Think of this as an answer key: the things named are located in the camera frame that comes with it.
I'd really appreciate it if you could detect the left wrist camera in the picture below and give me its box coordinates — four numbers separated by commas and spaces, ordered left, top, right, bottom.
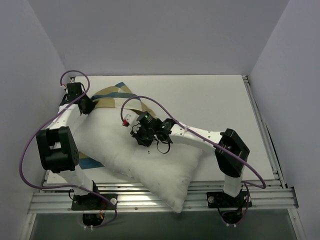
60, 77, 75, 90

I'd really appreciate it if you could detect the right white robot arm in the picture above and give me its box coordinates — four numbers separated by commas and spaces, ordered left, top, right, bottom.
123, 111, 250, 207

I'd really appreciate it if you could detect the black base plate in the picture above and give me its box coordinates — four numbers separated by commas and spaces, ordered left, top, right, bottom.
206, 190, 248, 209
68, 193, 114, 211

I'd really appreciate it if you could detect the left side aluminium rail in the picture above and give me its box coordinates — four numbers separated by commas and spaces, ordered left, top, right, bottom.
65, 81, 76, 102

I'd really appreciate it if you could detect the white pillow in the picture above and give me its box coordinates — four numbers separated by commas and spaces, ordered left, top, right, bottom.
71, 108, 203, 213

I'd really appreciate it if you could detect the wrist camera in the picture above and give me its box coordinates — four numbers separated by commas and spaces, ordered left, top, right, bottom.
122, 113, 141, 134
60, 77, 75, 90

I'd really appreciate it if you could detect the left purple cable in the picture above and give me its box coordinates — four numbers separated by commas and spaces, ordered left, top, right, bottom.
19, 70, 118, 229

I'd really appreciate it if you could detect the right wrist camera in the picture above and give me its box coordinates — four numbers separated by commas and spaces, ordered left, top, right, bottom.
122, 113, 141, 134

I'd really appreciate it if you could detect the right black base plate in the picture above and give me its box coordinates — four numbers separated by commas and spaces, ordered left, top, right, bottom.
206, 190, 248, 209

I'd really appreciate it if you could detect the blue beige checked pillowcase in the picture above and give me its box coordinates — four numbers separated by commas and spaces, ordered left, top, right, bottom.
79, 81, 157, 171

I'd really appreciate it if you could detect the aluminium mounting rail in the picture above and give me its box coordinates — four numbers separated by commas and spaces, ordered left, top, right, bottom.
28, 180, 299, 214

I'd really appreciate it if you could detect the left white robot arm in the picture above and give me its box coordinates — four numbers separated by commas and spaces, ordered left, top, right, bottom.
36, 82, 101, 210

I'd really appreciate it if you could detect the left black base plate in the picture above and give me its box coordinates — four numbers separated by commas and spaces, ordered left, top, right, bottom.
68, 193, 114, 211

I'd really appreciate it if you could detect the right side aluminium rail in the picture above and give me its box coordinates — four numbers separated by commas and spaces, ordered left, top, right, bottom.
242, 75, 288, 189

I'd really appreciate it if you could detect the black thin wire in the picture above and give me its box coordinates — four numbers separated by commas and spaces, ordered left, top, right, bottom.
156, 136, 173, 155

